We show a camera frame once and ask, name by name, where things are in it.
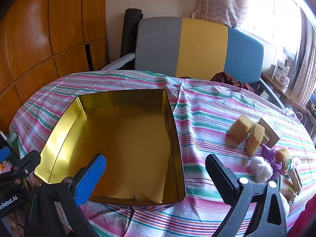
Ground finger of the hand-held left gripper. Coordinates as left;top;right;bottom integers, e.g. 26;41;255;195
10;150;41;179
0;147;11;165

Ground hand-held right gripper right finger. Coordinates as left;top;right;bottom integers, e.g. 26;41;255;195
205;153;288;237

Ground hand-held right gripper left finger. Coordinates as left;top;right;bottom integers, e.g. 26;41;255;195
23;153;107;237

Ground white plastic wad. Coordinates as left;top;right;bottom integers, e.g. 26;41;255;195
250;157;274;182

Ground large yellow sponge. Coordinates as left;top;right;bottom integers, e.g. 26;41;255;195
228;115;255;144
247;123;265;156

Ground purple wrapper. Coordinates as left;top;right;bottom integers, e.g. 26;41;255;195
262;144;283;178

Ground gold tin box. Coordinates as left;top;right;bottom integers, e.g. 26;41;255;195
33;89;186;211

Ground small yellow sponge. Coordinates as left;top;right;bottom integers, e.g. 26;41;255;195
275;147;291;165

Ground yellow snack packet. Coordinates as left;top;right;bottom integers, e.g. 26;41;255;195
279;176;297;203

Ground beige cardboard box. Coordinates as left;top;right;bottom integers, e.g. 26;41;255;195
258;115;284;147

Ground dark striped snack packet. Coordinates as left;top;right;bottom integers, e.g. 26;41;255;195
286;158;302;189

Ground striped tablecloth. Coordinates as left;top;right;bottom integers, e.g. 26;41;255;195
8;70;316;237

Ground person's red clothing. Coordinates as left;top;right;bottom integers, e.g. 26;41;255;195
289;197;316;237

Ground dark red cloth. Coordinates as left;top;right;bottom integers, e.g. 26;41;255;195
210;71;255;92

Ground wooden side shelf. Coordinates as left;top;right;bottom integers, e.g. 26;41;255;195
262;73;309;114

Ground white boxes on shelf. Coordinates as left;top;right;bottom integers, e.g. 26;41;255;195
272;59;290;82

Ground grey yellow blue sofa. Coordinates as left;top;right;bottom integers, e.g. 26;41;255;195
134;17;284;109

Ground wooden wardrobe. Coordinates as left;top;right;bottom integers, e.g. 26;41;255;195
0;0;109;134

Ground striped side curtain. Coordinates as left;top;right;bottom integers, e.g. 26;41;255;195
289;6;316;109

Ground black rolled mat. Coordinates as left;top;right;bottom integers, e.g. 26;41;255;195
120;8;144;60

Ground window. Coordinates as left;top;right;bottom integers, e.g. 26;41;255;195
237;0;309;57

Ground pink patterned curtain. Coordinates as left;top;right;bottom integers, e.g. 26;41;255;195
191;0;250;29

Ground white cable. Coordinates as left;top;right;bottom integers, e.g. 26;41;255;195
284;109;304;121

